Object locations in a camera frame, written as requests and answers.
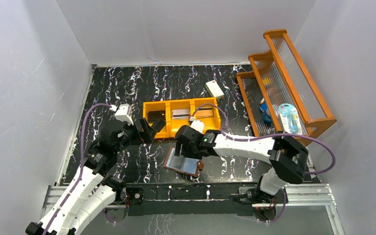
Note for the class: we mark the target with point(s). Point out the black credit card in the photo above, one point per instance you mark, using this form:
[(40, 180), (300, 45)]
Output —
[(156, 115)]

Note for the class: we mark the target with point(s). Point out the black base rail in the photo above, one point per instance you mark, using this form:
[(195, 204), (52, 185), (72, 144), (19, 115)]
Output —
[(239, 204)]

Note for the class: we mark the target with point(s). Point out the left orange bin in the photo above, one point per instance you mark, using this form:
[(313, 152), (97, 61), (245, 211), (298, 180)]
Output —
[(158, 110)]

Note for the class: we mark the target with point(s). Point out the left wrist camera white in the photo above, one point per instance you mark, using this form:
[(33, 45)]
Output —
[(123, 114)]

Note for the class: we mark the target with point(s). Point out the brown leather card holder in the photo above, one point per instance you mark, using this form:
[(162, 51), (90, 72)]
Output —
[(183, 165)]

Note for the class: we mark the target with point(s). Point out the orange wooden shelf rack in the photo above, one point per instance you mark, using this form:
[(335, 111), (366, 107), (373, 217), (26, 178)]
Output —
[(279, 76)]

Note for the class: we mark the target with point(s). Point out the right orange bin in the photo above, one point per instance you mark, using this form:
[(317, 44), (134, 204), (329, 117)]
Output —
[(212, 123)]

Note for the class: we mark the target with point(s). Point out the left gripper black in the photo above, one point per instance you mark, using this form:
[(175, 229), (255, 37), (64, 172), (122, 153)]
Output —
[(143, 130)]

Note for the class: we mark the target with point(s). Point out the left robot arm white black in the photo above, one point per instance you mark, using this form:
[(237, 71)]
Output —
[(91, 189)]

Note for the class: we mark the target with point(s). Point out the card in right bin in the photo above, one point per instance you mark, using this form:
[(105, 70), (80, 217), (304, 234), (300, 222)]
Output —
[(205, 113)]

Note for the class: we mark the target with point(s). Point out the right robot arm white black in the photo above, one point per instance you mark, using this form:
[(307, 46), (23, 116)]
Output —
[(281, 150)]

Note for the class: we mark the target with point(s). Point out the blue packaged item on shelf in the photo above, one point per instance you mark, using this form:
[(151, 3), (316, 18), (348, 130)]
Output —
[(290, 119)]

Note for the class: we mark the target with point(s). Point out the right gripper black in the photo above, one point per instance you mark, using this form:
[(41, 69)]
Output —
[(185, 152)]

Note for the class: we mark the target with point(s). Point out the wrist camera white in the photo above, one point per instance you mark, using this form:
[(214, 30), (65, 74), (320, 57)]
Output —
[(123, 114), (197, 125)]

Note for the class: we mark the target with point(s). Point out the silver card in middle bin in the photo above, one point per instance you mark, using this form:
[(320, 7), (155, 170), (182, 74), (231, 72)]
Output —
[(178, 114)]

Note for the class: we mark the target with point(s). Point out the white small box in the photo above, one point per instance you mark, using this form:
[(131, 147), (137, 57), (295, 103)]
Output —
[(214, 89)]

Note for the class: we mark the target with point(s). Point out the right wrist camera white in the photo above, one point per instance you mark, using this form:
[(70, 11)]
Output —
[(197, 125)]

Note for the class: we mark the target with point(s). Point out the aluminium frame rail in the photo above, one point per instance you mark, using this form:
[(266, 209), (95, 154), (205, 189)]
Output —
[(297, 195)]

